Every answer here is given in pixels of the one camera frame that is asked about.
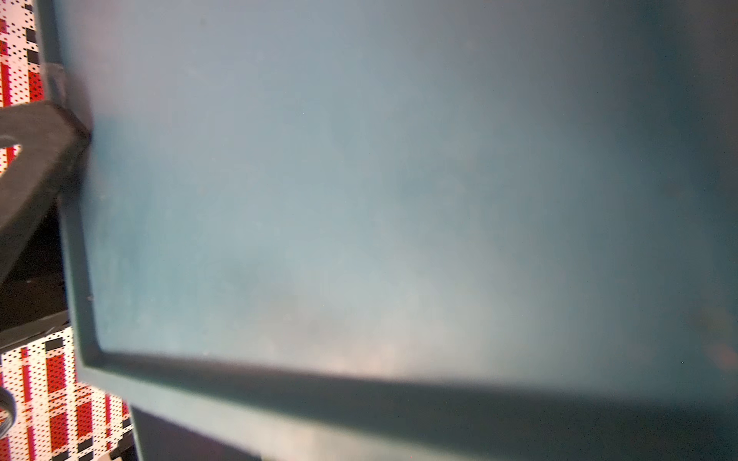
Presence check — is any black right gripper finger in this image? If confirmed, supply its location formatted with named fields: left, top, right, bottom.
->
left=1, top=100, right=90, bottom=280

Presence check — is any teal drawer cabinet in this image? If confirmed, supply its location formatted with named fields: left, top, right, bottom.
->
left=53, top=1, right=737, bottom=460

